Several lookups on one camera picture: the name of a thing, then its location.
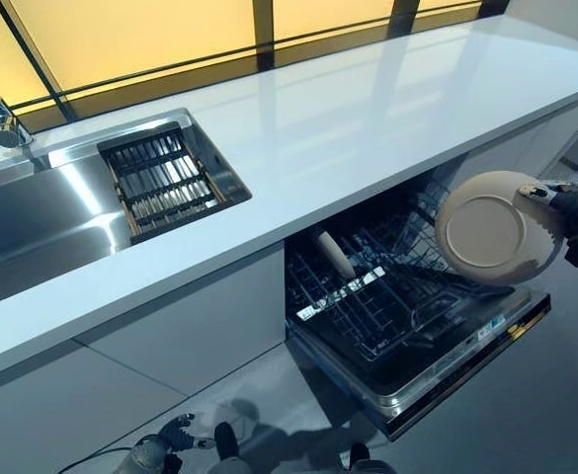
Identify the right robot hand black glove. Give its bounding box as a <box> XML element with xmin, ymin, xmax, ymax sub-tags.
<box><xmin>514</xmin><ymin>181</ymin><xmax>578</xmax><ymax>237</ymax></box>

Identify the left robot hand black glove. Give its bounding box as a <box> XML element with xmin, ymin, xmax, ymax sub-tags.
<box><xmin>157</xmin><ymin>412</ymin><xmax>215</xmax><ymax>451</ymax></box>

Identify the cream ceramic plate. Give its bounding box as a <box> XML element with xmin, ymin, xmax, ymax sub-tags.
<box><xmin>316</xmin><ymin>230</ymin><xmax>358</xmax><ymax>281</ymax></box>
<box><xmin>434</xmin><ymin>170</ymin><xmax>566</xmax><ymax>287</ymax></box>

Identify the grey dishwasher door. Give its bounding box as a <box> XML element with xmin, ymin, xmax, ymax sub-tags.
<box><xmin>285</xmin><ymin>285</ymin><xmax>552</xmax><ymax>441</ymax></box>

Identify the left white robot leg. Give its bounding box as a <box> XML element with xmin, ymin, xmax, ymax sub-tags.
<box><xmin>206</xmin><ymin>420</ymin><xmax>251</xmax><ymax>474</ymax></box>

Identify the narrow white cabinet door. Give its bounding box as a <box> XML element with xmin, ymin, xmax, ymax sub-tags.
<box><xmin>74</xmin><ymin>246</ymin><xmax>289</xmax><ymax>397</ymax></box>

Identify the stainless steel sink basin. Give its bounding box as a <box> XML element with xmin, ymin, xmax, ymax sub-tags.
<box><xmin>0</xmin><ymin>107</ymin><xmax>254</xmax><ymax>313</ymax></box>

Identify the black sink dish rack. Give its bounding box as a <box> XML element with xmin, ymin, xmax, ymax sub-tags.
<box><xmin>96</xmin><ymin>121</ymin><xmax>251</xmax><ymax>247</ymax></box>

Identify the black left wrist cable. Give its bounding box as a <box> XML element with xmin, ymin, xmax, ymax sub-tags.
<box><xmin>56</xmin><ymin>446</ymin><xmax>132</xmax><ymax>474</ymax></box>

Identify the black wire dishwasher rack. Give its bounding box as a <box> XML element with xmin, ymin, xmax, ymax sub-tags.
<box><xmin>286</xmin><ymin>175</ymin><xmax>517</xmax><ymax>365</ymax></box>

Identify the dark brown lattice frame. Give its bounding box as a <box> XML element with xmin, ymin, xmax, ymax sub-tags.
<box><xmin>0</xmin><ymin>0</ymin><xmax>513</xmax><ymax>145</ymax></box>

